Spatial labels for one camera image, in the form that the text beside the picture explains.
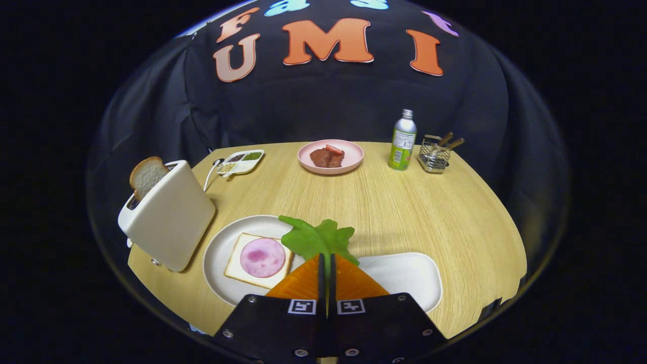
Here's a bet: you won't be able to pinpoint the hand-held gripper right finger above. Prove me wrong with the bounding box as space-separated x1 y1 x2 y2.
328 254 448 364

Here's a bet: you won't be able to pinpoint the small black spoon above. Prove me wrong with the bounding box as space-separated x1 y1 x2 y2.
203 158 225 193

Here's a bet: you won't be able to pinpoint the silver bottle with green label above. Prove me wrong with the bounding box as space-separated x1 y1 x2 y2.
388 109 418 171

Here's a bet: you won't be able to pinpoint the plain bread slice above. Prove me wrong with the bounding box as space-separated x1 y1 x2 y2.
129 156 170 202

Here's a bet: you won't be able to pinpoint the black backdrop cloth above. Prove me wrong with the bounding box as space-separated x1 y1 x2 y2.
86 0 569 304

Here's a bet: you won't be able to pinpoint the round white plate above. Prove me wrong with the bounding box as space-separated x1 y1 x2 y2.
203 215 314 307

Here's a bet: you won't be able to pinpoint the green lettuce leaf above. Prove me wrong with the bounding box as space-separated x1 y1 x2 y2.
279 215 360 276

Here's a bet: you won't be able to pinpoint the bread slice under ham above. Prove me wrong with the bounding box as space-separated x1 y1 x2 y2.
224 233 295 290

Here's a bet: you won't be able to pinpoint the white divided condiment dish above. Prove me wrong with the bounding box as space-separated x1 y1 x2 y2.
217 150 265 177

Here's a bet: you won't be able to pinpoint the white rectangular plate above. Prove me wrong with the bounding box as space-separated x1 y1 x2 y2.
354 252 443 313

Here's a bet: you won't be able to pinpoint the pink ham slice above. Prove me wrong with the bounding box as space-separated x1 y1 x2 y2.
240 238 286 278

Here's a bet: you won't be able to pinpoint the white toaster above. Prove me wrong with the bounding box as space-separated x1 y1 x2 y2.
118 160 217 273

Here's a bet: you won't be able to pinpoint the pink round plate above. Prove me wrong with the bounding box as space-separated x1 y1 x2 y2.
297 139 364 175

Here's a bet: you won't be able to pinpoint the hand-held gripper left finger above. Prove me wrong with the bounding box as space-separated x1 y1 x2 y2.
212 254 328 364

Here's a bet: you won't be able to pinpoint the red meat slices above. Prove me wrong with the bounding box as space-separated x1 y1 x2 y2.
309 145 345 168

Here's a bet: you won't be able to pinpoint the metal wire basket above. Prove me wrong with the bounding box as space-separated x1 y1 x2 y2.
418 134 451 174

